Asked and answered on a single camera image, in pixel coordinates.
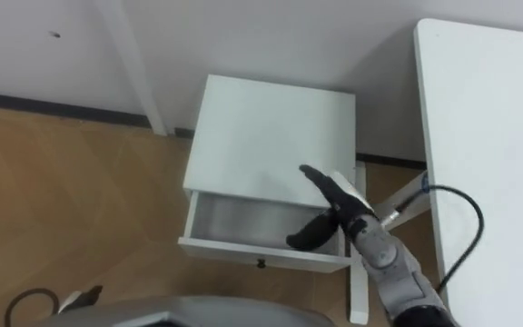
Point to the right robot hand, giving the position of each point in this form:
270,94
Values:
341,200

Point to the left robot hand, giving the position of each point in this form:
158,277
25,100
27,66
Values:
82,297

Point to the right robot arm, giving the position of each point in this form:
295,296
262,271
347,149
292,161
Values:
397,272

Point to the open white nightstand drawer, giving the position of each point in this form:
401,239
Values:
252,222

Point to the white nightstand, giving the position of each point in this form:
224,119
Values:
266,136

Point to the robot body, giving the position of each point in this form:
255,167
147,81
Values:
198,313

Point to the white desk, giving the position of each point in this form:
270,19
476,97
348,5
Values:
488,136

